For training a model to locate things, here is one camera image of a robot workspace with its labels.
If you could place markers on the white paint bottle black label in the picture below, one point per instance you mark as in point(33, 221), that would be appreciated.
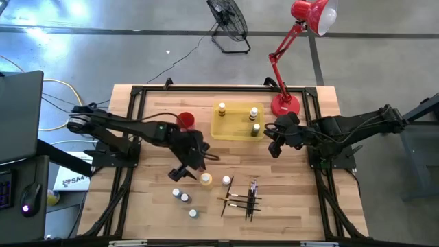
point(226, 180)
point(253, 115)

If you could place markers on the silver aluminium bracket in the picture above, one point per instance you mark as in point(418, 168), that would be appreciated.
point(319, 244)
point(127, 243)

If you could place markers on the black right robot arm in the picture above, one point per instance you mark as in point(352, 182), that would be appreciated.
point(360, 125)

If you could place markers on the light blue paint bottle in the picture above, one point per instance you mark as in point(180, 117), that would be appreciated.
point(176, 192)

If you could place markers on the black keyboard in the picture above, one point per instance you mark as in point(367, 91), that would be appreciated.
point(5, 192)

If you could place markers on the yellow translucent plastic tray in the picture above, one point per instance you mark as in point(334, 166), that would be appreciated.
point(236, 123)

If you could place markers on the red-orange plastic cup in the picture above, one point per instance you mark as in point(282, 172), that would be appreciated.
point(186, 120)

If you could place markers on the teal paint bottle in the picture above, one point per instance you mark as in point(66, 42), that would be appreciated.
point(193, 213)

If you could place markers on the black computer mouse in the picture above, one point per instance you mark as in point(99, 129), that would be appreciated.
point(31, 199)

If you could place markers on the dark grey monitor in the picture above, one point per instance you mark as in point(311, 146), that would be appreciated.
point(20, 116)

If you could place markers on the white cardboard box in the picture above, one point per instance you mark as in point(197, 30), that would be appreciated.
point(73, 180)

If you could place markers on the yellow round object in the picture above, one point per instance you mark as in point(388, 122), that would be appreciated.
point(53, 198)

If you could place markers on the brush golden bristles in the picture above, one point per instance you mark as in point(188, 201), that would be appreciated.
point(240, 201)

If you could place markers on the dark grey desk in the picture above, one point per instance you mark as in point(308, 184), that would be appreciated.
point(20, 230)

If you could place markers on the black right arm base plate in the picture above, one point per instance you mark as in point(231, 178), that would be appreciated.
point(346, 161)

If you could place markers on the black table clamp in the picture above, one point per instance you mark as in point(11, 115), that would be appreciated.
point(168, 83)
point(269, 82)

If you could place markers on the small yellow paint bottle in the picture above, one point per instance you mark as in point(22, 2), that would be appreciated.
point(222, 110)

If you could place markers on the red desk lamp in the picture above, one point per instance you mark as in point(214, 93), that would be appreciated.
point(284, 106)

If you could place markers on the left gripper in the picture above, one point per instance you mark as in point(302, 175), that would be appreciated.
point(188, 147)

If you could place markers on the dark blue paint bottle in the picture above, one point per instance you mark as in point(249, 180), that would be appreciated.
point(185, 198)

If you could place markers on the black-bristle brush silver ferrule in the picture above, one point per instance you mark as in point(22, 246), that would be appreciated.
point(247, 207)

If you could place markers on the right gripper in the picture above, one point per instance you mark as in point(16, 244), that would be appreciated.
point(289, 132)

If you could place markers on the grey side table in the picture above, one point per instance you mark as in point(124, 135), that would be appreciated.
point(418, 154)

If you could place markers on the large yellow paint bottle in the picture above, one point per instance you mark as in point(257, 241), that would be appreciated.
point(206, 179)

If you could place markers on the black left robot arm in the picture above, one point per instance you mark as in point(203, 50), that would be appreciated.
point(113, 121)

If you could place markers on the black aluminium table frame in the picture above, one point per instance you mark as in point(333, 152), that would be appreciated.
point(223, 89)

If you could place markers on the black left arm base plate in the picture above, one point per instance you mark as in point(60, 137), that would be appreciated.
point(103, 159)

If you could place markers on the green paint bottle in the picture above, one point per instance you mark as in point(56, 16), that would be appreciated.
point(255, 130)

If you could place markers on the black floor fan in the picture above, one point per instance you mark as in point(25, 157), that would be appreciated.
point(228, 17)

